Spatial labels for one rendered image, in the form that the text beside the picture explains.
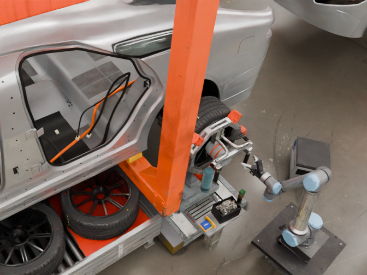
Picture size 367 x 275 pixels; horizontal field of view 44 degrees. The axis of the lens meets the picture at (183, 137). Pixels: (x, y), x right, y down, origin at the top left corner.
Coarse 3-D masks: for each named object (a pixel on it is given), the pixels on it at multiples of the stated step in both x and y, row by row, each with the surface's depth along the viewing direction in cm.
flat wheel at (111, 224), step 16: (96, 176) 387; (112, 176) 395; (64, 192) 369; (80, 192) 374; (96, 192) 380; (128, 192) 383; (64, 208) 359; (128, 208) 365; (80, 224) 354; (96, 224) 352; (112, 224) 356; (128, 224) 372
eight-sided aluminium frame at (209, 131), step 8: (224, 120) 360; (208, 128) 352; (216, 128) 353; (240, 128) 378; (208, 136) 351; (192, 144) 354; (192, 152) 353; (192, 160) 360; (192, 168) 368; (200, 168) 388
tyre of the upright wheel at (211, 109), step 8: (208, 96) 372; (200, 104) 361; (208, 104) 362; (216, 104) 365; (224, 104) 378; (200, 112) 356; (208, 112) 356; (216, 112) 356; (224, 112) 362; (200, 120) 352; (208, 120) 352; (216, 120) 360; (200, 128) 352; (232, 128) 389; (224, 144) 399; (208, 160) 399
